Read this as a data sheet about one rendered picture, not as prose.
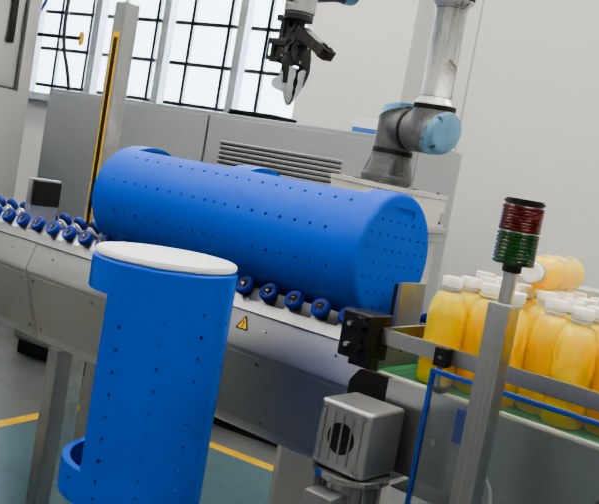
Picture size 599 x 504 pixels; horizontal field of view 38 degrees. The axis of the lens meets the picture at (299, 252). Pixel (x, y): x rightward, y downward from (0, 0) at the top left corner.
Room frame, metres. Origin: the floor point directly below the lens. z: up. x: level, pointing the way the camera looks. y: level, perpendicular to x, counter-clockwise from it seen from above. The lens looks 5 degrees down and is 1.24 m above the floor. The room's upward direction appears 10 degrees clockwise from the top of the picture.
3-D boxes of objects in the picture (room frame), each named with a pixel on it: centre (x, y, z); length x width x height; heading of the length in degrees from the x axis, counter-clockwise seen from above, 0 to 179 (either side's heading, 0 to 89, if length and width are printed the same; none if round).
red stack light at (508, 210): (1.32, -0.32, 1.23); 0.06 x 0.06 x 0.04
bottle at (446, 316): (1.60, -0.29, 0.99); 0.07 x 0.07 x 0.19
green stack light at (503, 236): (1.32, -0.32, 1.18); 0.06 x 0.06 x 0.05
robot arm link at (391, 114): (2.50, -0.22, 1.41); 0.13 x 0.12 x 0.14; 36
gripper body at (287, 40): (2.11, 0.10, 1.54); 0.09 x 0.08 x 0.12; 51
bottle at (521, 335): (1.52, -0.39, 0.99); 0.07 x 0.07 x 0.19
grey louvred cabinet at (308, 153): (4.34, 0.40, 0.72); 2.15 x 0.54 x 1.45; 60
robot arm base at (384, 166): (2.51, -0.21, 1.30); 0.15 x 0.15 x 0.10
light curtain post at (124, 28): (3.02, 0.72, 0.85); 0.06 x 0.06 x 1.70; 52
